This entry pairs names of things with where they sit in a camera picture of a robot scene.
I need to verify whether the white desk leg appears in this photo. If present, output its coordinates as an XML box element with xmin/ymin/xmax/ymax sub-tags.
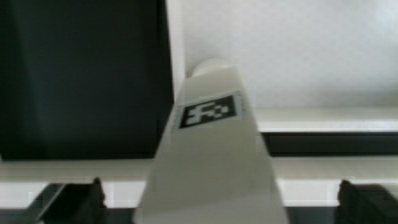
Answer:
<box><xmin>134</xmin><ymin>59</ymin><xmax>290</xmax><ymax>224</ymax></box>

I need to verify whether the white desk top tray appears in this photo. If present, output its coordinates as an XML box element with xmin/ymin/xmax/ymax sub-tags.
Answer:
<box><xmin>166</xmin><ymin>0</ymin><xmax>398</xmax><ymax>132</ymax></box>

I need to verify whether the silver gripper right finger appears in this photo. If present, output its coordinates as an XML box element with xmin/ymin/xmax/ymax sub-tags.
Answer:
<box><xmin>335</xmin><ymin>180</ymin><xmax>398</xmax><ymax>224</ymax></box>

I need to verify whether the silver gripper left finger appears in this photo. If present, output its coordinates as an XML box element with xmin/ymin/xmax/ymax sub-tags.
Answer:
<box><xmin>17</xmin><ymin>179</ymin><xmax>107</xmax><ymax>224</ymax></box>

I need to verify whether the white L-shaped fence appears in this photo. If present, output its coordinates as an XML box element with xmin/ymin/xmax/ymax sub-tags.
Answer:
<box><xmin>0</xmin><ymin>156</ymin><xmax>398</xmax><ymax>209</ymax></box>

